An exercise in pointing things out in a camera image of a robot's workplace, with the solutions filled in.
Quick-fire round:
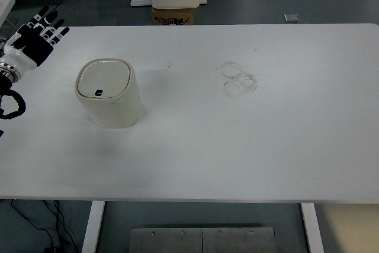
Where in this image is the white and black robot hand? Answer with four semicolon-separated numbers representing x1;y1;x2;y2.
0;5;70;72

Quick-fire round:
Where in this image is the cream plastic trash bin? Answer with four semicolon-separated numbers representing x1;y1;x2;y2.
74;58;142;130

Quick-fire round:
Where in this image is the white side table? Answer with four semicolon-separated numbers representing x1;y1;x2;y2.
0;0;16;27

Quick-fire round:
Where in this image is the white table foot bar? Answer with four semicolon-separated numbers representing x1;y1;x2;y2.
130;0;208;7

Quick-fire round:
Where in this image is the brown cardboard box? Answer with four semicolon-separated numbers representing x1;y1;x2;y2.
152;7;196;25

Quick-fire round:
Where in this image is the white table leg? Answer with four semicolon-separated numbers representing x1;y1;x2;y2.
81;201;106;253
300;203;325;253

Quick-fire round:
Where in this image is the grey metal plate with screws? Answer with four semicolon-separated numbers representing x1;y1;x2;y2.
131;227;276;253

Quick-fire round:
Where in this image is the thin black floor cable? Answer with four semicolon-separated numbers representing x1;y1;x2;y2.
10;199;78;253

